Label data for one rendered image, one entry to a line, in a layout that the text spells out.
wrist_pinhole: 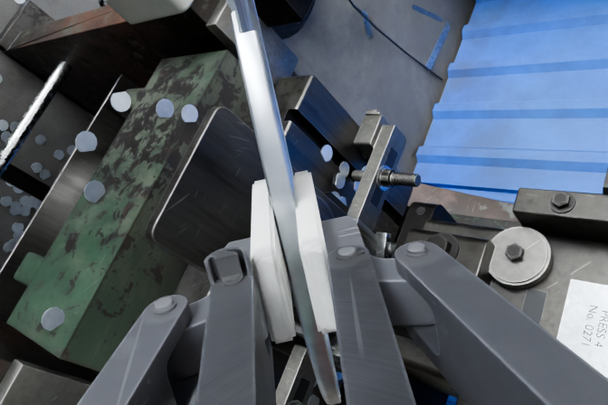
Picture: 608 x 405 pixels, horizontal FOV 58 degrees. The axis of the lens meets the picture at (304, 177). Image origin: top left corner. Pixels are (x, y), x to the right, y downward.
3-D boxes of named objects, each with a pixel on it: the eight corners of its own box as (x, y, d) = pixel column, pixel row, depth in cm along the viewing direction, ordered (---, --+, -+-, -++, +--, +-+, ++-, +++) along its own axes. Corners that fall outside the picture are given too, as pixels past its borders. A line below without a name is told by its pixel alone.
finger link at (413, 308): (334, 296, 14) (448, 272, 14) (318, 220, 19) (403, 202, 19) (344, 344, 15) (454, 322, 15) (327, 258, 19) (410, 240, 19)
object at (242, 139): (76, 220, 54) (150, 240, 45) (144, 104, 59) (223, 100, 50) (238, 306, 71) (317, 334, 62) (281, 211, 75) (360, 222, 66)
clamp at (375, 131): (323, 212, 73) (387, 221, 66) (366, 109, 79) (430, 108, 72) (346, 231, 77) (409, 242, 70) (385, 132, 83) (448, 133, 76)
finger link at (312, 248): (299, 249, 16) (324, 243, 15) (291, 172, 22) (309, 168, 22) (318, 336, 16) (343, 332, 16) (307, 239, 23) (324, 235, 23)
